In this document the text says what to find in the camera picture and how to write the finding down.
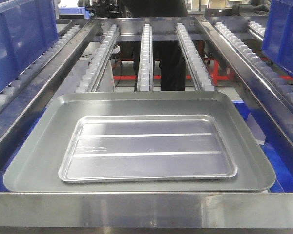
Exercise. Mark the far left roller track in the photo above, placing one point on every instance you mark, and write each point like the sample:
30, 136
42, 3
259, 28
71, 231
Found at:
14, 87

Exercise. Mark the left white roller track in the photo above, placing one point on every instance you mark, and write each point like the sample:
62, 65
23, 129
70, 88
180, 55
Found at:
99, 76

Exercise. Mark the large grey serving tray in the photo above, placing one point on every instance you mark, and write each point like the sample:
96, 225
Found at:
35, 167

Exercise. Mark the right white roller track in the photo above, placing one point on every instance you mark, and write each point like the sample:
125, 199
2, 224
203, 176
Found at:
199, 74

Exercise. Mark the white roller track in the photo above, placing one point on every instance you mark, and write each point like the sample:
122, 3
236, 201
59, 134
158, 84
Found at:
199, 74
99, 76
145, 81

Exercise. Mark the blue plastic bin right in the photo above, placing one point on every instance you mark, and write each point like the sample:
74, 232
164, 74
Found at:
278, 38

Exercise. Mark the blue bin under tray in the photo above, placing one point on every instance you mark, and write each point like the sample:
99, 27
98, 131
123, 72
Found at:
257, 132

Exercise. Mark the blue plastic bin left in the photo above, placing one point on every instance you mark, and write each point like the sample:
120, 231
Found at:
27, 30

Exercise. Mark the steel front rack rail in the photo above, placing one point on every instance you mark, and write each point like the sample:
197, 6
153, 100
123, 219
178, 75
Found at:
147, 210

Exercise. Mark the small silver metal tray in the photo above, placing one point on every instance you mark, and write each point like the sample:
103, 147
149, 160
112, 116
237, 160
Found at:
146, 148

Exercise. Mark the blue plastic bin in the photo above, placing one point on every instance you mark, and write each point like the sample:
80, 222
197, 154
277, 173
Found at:
278, 38
27, 30

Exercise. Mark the centre white roller track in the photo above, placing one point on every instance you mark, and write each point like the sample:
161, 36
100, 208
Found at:
145, 81

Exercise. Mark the person in black clothes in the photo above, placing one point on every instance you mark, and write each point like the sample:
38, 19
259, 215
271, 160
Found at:
171, 61

